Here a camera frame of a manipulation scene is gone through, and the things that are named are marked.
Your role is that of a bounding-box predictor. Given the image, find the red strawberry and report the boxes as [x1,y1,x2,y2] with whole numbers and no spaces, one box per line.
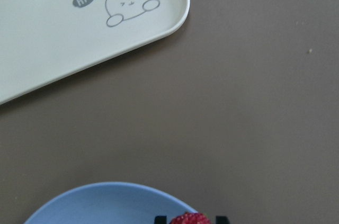
[170,212,211,224]

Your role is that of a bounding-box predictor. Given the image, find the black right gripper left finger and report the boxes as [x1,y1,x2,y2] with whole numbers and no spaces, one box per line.
[155,215,167,224]

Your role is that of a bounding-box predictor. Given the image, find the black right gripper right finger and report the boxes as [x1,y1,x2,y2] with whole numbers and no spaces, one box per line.
[215,216,230,224]

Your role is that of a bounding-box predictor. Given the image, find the blue plate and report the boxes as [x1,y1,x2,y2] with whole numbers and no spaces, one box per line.
[26,182,195,223]

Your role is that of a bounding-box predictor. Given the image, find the cream rabbit tray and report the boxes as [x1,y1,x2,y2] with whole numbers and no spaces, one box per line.
[1,0,190,103]

